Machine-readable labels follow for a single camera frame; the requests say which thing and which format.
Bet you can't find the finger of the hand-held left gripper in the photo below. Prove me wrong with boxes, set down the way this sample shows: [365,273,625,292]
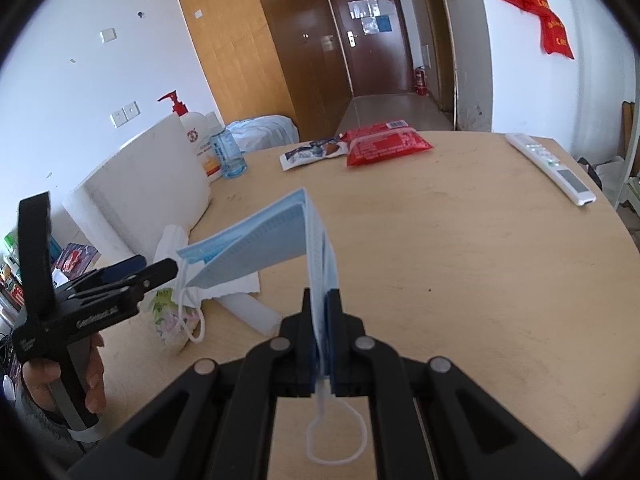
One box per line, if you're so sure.
[95,255,147,283]
[115,258,179,307]

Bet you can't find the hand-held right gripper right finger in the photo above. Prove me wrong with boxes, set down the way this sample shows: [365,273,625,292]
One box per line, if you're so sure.
[324,288,585,480]

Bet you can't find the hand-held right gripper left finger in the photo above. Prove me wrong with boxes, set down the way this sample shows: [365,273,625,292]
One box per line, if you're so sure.
[65,287,321,480]

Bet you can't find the white tissue sheet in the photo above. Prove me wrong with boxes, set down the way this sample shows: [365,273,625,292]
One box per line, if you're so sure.
[152,225,262,302]

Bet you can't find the white foam box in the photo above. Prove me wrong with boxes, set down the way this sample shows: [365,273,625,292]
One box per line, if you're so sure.
[62,115,212,262]

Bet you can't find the blue face mask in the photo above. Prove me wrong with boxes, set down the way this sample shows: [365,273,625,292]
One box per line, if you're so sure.
[176,189,370,465]

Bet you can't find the person's left forearm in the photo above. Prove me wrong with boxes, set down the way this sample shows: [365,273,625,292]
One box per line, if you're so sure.
[12,385,87,472]

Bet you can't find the person's left hand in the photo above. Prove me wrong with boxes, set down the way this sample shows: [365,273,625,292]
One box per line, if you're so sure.
[21,332,108,418]

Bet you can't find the printed plastic bag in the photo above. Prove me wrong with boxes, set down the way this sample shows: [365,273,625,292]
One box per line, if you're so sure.
[144,285,202,357]

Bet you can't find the colourful printed cloth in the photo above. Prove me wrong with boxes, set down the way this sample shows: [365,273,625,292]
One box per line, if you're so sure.
[54,242,102,282]

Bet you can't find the white foam tube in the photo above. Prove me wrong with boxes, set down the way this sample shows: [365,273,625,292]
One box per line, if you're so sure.
[220,292,282,336]

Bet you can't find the clear blue cup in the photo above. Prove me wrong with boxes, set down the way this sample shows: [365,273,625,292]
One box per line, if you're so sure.
[210,127,249,180]

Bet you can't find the red-capped spray bottle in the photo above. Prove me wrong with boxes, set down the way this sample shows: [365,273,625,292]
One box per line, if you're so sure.
[157,91,224,184]

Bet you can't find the blue white snack packet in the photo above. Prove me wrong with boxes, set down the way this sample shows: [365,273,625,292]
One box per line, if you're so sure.
[279,138,349,171]

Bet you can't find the wooden wardrobe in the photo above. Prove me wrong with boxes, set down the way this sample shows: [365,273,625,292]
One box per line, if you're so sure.
[167,0,353,141]

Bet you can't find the red wet wipes packet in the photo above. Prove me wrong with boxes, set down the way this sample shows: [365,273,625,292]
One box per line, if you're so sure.
[340,120,435,167]

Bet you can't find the white remote control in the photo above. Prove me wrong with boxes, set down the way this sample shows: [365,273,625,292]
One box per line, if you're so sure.
[505,132,597,206]

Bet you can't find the brown entrance door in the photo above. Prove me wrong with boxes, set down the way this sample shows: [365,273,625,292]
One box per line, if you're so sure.
[325,0,416,98]

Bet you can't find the red hanging bags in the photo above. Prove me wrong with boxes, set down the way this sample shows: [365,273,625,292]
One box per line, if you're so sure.
[492,0,576,60]

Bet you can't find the double wall outlet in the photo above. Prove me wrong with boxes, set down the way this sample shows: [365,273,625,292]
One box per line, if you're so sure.
[110,101,140,128]

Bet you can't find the brown side door frame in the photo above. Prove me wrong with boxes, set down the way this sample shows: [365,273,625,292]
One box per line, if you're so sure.
[410,0,460,132]

